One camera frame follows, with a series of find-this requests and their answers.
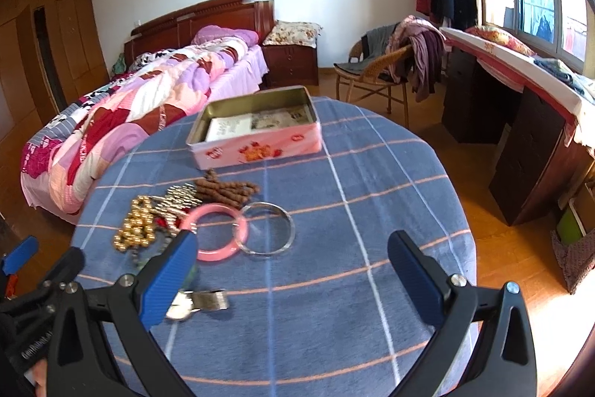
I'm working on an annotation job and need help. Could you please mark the silver wrist watch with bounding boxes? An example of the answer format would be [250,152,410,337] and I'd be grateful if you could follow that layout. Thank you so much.
[165,290,229,321]

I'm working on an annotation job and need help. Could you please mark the gold pearl necklace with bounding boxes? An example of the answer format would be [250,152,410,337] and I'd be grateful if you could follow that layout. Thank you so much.
[112,194,160,253]

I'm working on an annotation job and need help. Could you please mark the pink bangle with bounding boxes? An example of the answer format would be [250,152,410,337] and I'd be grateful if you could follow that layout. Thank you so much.
[180,204,249,263]

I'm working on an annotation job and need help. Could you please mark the silver bangle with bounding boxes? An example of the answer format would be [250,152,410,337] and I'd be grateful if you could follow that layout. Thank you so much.
[233,202,296,258]

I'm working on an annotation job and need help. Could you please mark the brown wooden bead bracelet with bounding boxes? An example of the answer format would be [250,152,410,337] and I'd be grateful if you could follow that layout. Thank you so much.
[192,168,261,210]

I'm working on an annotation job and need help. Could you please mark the pink tin box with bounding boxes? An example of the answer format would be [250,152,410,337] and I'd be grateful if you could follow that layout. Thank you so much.
[187,86,322,170]

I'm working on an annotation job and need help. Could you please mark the person's left hand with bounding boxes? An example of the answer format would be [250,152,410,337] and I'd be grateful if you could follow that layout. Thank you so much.
[32,360,47,397]

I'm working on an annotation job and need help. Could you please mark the bed with patchwork quilt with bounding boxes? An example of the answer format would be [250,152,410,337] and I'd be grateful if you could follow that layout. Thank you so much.
[20,37,268,224]

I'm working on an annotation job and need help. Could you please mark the wooden wardrobe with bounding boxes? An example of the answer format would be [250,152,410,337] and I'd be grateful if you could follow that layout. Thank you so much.
[1,0,108,151]

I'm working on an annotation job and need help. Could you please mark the blue plaid tablecloth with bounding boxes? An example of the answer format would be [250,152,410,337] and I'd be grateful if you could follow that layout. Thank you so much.
[68,95,480,397]

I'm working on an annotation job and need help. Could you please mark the dark wooden desk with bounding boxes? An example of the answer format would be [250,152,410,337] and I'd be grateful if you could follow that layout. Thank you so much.
[442,28,594,225]

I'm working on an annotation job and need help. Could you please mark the clothes draped on chair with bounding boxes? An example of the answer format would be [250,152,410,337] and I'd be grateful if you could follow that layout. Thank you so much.
[361,15,446,103]

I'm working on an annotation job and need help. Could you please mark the wicker chair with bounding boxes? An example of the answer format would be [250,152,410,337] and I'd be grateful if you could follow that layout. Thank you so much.
[334,44,414,128]

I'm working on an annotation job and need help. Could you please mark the purple pillow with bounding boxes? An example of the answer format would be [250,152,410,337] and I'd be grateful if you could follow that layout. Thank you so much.
[192,25,259,47]

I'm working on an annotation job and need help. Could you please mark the floral pillow on desk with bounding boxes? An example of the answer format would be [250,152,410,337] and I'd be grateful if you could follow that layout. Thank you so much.
[465,25,536,57]

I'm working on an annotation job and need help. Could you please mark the dark wooden nightstand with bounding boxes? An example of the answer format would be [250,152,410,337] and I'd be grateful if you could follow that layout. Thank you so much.
[262,45,319,88]

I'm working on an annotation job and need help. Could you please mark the wooden headboard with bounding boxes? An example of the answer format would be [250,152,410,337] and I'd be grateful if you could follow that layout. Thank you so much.
[123,0,275,65]

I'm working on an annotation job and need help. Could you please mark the floral cushion on nightstand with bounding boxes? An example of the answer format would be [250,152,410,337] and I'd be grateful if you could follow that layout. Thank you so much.
[262,20,323,48]

